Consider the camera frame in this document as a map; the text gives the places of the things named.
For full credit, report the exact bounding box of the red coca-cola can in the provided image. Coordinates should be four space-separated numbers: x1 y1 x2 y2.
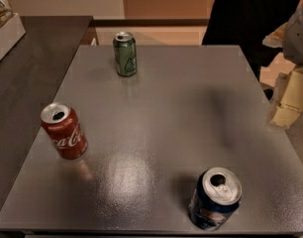
41 102 87 160

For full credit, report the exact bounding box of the white box with snacks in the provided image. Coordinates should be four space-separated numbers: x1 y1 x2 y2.
0 0 26 61

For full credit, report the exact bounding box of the blue pepsi can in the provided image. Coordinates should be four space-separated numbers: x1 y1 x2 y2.
189 168 243 231

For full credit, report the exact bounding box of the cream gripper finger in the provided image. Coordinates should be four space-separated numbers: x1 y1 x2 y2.
269 65 303 128
262 23 287 49

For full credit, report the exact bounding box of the person in black clothing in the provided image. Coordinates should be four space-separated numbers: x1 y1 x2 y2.
202 0 303 76

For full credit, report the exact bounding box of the green soda can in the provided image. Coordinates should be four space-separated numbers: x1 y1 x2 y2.
113 32 137 76

